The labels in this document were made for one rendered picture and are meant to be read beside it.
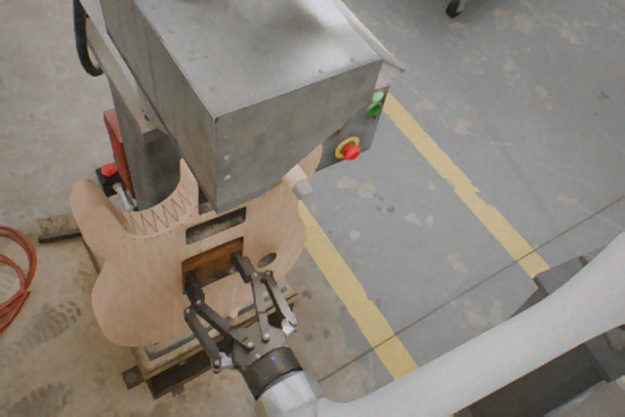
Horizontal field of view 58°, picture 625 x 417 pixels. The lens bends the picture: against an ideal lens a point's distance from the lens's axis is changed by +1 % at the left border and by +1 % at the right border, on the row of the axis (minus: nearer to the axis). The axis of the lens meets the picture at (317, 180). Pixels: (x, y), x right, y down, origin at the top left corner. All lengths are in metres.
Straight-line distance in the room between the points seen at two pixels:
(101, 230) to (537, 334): 0.51
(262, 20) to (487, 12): 2.99
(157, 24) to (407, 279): 1.76
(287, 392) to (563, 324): 0.34
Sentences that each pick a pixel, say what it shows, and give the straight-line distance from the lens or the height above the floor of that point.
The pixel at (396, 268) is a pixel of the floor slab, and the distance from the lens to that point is 2.19.
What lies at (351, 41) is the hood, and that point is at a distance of 0.54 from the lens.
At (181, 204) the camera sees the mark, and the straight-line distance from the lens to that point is 0.76.
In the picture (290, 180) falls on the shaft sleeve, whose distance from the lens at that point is 0.75.
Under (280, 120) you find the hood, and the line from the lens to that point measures 0.51.
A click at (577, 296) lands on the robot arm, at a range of 0.75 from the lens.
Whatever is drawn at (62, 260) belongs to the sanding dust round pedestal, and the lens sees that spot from 2.20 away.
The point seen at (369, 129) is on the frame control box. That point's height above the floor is 1.01.
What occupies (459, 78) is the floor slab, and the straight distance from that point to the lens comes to 2.98.
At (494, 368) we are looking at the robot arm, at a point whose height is 1.29.
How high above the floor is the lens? 1.86
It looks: 53 degrees down
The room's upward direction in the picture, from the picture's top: 12 degrees clockwise
